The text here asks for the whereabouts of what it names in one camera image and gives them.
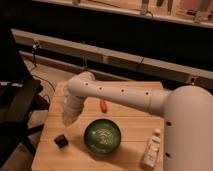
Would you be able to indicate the dark brown eraser cube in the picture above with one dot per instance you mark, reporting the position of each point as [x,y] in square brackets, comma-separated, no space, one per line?
[61,141]

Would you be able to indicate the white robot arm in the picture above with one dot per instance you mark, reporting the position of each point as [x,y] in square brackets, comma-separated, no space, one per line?
[187,112]

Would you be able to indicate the green round plate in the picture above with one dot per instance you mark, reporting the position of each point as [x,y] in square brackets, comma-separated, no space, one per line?
[102,137]

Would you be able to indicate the white lotion tube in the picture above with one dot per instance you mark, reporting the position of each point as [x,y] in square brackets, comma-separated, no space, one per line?
[152,149]

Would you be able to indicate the black chair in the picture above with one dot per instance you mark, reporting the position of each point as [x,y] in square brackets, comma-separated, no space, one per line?
[14,120]

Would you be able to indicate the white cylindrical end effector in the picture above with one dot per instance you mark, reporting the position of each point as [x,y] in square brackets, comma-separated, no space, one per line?
[70,115]

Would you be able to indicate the wooden cutting board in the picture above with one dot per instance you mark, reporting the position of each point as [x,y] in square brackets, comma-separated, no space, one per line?
[136,128]

